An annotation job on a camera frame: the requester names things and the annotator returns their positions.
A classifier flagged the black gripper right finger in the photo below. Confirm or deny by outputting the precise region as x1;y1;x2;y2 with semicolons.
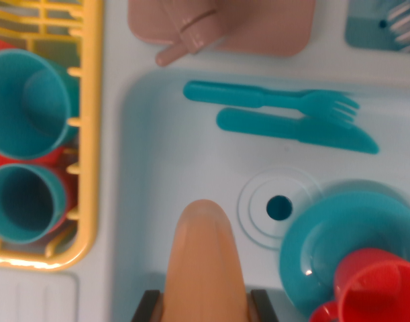
246;288;280;322

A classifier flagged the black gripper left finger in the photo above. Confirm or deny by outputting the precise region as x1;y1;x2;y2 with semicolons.
130;290;165;322

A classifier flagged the cream toy detergent bottle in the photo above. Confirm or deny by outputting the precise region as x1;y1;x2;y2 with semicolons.
161;199;251;322

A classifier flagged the light blue toy sink unit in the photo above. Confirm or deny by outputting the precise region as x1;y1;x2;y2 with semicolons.
0;0;410;322

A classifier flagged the teal plastic plate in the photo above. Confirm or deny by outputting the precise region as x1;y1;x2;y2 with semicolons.
278;191;410;318

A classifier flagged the red cup under teal cup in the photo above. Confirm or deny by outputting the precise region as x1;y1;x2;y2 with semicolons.
55;167;79;232

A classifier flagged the teal plastic cup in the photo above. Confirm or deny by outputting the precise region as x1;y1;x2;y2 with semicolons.
0;163;67;245

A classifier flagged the teal plastic knife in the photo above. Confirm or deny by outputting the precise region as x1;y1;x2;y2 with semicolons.
216;107;380;155

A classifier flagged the yellow plastic dish rack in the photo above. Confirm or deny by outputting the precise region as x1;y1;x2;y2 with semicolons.
0;0;104;272

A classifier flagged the teal plastic fork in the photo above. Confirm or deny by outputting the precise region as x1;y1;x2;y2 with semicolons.
183;80;360;123

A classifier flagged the teal dish brush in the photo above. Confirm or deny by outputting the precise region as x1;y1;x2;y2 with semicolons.
387;0;410;54

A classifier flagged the red cup with handle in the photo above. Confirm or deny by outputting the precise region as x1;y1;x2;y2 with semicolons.
308;248;410;322

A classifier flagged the teal cup with handle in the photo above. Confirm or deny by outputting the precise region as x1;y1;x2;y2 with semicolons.
0;48;81;160

